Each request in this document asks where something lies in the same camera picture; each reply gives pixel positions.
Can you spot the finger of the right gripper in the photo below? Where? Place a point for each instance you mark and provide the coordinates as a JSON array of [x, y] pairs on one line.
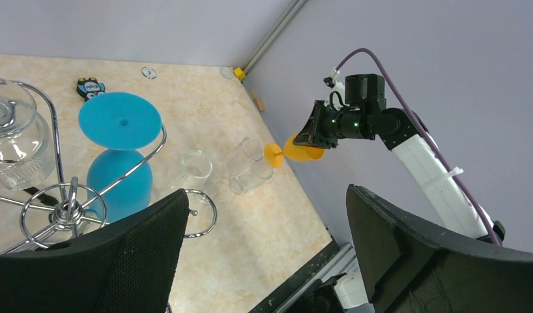
[[306, 137]]

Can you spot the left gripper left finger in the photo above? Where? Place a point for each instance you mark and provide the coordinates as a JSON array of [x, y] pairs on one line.
[[127, 266]]

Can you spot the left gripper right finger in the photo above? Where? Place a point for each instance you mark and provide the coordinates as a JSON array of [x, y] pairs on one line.
[[409, 264]]

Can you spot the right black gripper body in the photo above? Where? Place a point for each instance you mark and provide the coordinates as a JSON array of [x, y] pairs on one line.
[[323, 125]]

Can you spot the yellow wine glass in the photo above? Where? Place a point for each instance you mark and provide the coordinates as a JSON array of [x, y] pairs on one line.
[[275, 155]]

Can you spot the clear patterned short glass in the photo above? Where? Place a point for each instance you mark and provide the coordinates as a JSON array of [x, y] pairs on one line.
[[260, 172]]

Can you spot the clear smooth wine glass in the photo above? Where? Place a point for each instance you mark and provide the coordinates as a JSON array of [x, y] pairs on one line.
[[191, 171]]

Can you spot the clear wine glass front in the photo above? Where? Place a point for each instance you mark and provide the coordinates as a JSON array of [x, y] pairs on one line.
[[242, 157]]

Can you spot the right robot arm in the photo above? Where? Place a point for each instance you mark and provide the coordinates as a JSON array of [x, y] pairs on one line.
[[356, 109]]

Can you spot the chrome wine glass rack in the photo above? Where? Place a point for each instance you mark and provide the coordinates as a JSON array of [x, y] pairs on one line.
[[61, 204]]

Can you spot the blue wine glass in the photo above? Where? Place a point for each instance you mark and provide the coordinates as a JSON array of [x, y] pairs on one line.
[[121, 123]]

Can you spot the wooden block at edge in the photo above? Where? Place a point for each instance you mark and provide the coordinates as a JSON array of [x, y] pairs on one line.
[[258, 101]]

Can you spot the yellow corner clamp right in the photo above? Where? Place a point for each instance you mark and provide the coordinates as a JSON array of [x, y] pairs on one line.
[[239, 73]]

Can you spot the clear patterned glass at back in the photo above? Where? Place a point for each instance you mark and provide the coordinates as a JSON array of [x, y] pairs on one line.
[[26, 150]]

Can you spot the small round metal disc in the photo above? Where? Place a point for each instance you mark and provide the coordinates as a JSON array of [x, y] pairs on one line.
[[149, 73]]

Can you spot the small black blue toy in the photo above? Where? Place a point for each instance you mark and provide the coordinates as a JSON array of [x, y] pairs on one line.
[[88, 88]]

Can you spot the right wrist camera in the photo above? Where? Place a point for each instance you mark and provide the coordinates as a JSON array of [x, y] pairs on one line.
[[332, 82]]

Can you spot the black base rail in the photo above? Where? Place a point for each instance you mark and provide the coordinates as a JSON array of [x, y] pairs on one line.
[[332, 260]]

